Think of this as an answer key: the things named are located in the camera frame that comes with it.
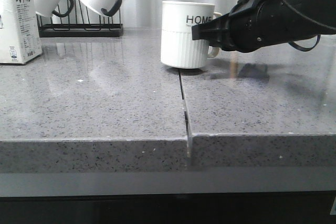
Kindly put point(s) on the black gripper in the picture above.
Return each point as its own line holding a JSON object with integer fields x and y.
{"x": 251, "y": 25}

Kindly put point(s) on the white HOME ribbed mug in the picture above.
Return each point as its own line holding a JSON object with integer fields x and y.
{"x": 178, "y": 50}

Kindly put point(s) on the white blue milk carton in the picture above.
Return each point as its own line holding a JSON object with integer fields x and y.
{"x": 20, "y": 40}

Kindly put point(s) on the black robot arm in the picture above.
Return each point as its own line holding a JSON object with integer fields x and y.
{"x": 308, "y": 19}

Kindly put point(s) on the black wire mug rack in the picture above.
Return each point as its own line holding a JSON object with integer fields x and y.
{"x": 81, "y": 22}

